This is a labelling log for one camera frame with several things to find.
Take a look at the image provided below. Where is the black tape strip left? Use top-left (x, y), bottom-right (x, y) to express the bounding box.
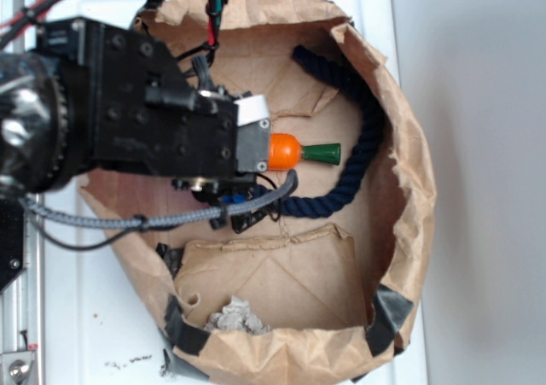
top-left (164, 295), bottom-right (211, 356)

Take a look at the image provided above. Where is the black metal bracket plate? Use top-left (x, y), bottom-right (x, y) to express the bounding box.
top-left (0, 200), bottom-right (26, 294)

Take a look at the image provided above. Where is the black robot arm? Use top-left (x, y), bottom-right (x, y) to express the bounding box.
top-left (1, 18), bottom-right (270, 219)

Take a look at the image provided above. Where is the orange plastic carrot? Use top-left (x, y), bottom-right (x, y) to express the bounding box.
top-left (268, 133), bottom-right (341, 171)

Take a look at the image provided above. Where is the red green wire bundle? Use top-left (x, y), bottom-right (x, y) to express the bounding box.
top-left (204, 0), bottom-right (229, 49)

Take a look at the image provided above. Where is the crumpled grey paper wad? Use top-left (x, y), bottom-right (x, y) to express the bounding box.
top-left (204, 295), bottom-right (271, 335)

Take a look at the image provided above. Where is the grey braided cable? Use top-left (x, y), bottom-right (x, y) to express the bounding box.
top-left (17, 169), bottom-right (299, 232)

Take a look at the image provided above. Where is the brown paper bag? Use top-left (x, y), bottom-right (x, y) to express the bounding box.
top-left (113, 0), bottom-right (437, 384)

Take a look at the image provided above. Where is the black tape strip right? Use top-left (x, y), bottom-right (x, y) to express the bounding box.
top-left (366, 284), bottom-right (415, 357)

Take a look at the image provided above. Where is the aluminium frame rail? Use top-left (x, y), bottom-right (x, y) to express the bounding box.
top-left (0, 0), bottom-right (45, 385)

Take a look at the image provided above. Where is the black tape strip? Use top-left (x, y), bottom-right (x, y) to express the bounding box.
top-left (366, 284), bottom-right (415, 357)
top-left (164, 295), bottom-right (211, 356)

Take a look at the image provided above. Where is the navy blue rope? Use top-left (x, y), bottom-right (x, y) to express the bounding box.
top-left (221, 44), bottom-right (393, 219)

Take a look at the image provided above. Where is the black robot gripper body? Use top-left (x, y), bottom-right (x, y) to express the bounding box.
top-left (35, 18), bottom-right (270, 204)

